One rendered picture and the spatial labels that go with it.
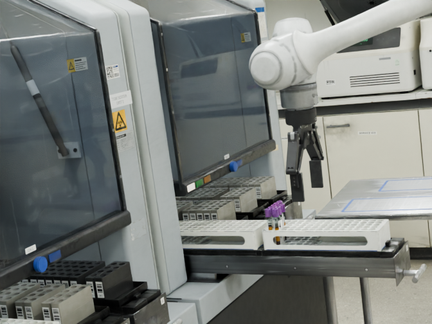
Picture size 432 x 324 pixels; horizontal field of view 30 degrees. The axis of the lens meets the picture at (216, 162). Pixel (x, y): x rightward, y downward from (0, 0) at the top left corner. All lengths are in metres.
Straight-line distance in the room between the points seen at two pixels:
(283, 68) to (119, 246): 0.56
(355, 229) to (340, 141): 2.46
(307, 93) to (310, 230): 0.33
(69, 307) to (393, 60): 2.88
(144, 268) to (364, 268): 0.51
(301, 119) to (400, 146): 2.41
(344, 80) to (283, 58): 2.64
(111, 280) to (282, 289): 0.78
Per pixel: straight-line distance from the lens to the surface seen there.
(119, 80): 1.86
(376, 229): 1.91
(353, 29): 1.75
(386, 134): 4.30
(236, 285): 2.15
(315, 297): 2.70
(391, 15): 1.79
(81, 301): 1.71
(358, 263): 1.92
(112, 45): 1.85
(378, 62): 4.26
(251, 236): 2.02
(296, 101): 1.90
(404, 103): 4.30
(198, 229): 2.11
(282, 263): 1.99
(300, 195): 1.91
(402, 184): 2.55
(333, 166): 4.42
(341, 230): 1.93
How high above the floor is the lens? 1.38
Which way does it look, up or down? 10 degrees down
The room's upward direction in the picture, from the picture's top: 8 degrees counter-clockwise
